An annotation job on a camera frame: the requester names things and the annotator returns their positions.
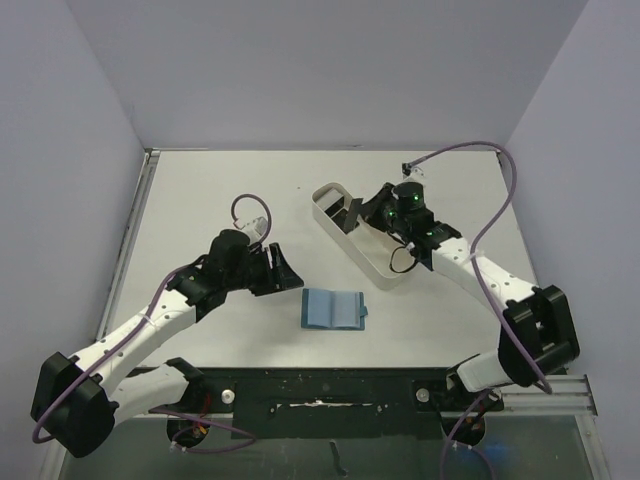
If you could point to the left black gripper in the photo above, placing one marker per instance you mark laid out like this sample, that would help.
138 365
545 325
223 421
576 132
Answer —
286 279

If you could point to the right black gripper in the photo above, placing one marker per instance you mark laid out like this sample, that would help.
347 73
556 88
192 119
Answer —
375 211

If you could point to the blue leather card holder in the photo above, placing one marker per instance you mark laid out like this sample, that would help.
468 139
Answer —
333 310

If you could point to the black card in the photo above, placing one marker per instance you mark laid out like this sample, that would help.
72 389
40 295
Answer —
338 219
354 212

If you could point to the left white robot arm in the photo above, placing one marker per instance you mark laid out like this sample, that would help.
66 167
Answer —
73 402

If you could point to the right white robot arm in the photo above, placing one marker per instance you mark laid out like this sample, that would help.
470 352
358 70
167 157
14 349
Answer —
537 335

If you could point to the black card in tray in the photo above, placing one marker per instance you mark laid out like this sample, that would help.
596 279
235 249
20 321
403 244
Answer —
338 219

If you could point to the white oblong tray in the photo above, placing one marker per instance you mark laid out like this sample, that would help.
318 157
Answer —
368 249

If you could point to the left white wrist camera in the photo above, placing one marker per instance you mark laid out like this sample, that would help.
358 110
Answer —
256 229

